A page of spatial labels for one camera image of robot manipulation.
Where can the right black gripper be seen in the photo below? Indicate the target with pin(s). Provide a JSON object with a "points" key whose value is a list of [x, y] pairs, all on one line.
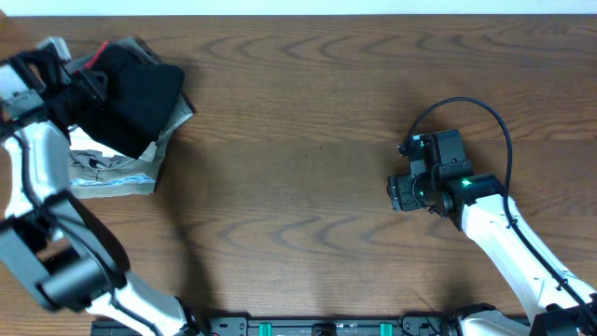
{"points": [[399, 188]]}

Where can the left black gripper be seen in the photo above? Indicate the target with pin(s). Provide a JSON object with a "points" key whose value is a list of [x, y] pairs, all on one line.
{"points": [[89, 87]]}

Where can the black shorts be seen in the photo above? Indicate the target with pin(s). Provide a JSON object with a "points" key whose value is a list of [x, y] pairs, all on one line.
{"points": [[140, 99]]}

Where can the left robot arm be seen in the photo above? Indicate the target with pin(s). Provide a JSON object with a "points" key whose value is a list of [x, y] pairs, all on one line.
{"points": [[61, 253]]}

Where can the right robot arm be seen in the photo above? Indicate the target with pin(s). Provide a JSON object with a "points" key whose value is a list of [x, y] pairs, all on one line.
{"points": [[441, 180]]}

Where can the folded black garment red trim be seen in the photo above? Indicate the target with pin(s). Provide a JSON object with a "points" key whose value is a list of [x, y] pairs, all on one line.
{"points": [[90, 63]]}

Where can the folded white garment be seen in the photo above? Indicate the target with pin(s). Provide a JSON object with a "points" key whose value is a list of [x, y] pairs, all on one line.
{"points": [[80, 141]]}

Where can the folded grey garment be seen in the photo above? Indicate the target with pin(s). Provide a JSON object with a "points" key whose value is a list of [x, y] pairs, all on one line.
{"points": [[134, 46]]}

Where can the folded khaki patterned garment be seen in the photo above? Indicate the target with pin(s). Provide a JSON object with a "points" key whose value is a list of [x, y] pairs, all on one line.
{"points": [[94, 176]]}

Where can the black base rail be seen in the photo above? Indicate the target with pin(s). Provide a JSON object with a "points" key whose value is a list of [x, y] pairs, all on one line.
{"points": [[412, 324]]}

